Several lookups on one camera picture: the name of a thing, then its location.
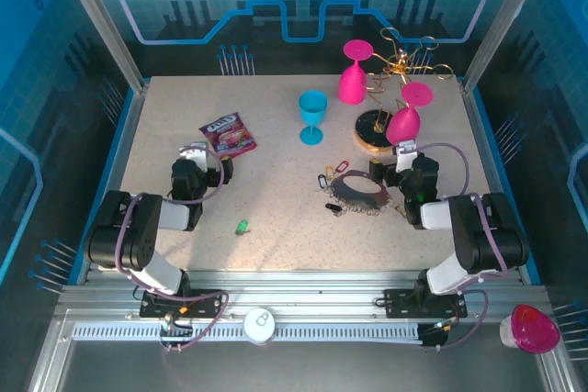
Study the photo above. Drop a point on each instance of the keyring bunch with coloured tags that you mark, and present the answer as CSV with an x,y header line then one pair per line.
x,y
363,203

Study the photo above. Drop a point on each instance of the green key tag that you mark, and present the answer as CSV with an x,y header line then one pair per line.
x,y
242,227

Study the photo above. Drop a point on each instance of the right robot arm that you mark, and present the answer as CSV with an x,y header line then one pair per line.
x,y
478,236

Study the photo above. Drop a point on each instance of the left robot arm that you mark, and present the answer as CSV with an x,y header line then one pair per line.
x,y
165,272

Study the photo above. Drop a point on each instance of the purple candy packet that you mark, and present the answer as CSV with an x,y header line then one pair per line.
x,y
229,132

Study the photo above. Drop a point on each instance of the pink plastic goblet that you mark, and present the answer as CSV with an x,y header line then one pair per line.
x,y
351,84
404,123

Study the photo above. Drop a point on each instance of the blue plastic goblet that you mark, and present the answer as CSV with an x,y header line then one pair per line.
x,y
313,107

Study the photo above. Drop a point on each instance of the white can with pull tab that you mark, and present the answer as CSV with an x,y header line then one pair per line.
x,y
260,325

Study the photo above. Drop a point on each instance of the white cup with pink lid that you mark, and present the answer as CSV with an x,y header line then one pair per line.
x,y
533,330

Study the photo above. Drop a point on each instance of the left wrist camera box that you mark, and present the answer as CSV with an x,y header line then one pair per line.
x,y
200,158

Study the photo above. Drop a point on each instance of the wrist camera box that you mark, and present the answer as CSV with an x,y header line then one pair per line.
x,y
200,158
406,158

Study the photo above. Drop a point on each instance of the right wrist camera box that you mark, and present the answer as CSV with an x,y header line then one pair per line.
x,y
406,158

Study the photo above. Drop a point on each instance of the aluminium side rail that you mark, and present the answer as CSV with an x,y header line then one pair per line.
x,y
134,109
477,109

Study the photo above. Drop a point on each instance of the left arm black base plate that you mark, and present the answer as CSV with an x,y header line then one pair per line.
x,y
206,300

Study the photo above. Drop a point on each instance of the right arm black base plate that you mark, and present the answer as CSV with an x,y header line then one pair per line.
x,y
399,302

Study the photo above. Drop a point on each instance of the aluminium table rail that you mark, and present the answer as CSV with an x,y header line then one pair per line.
x,y
298,286

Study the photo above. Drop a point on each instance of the aluminium frame post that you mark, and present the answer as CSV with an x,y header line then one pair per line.
x,y
105,20
505,20

